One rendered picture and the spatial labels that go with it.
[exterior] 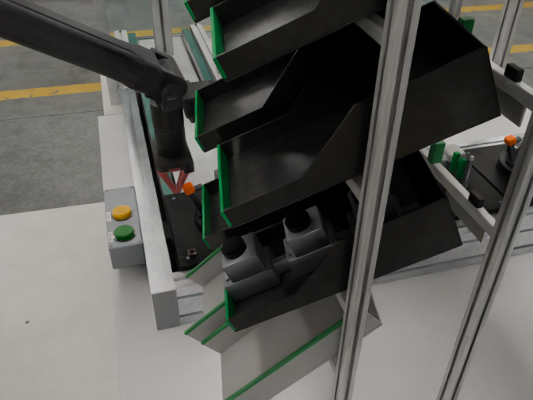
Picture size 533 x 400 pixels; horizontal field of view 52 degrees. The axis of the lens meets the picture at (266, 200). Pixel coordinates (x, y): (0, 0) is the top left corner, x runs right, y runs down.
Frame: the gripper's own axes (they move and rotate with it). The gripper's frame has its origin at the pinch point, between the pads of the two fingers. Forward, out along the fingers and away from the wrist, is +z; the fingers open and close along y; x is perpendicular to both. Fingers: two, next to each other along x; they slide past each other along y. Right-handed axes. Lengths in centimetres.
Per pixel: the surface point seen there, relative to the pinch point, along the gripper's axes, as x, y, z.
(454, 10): -112, 80, 0
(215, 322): -0.5, -33.7, 2.0
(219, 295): -2.7, -26.4, 4.2
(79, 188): 35, 163, 107
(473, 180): -69, -2, 10
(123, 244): 12.1, -1.7, 10.2
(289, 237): -8, -45, -23
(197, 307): 0.3, -17.2, 16.2
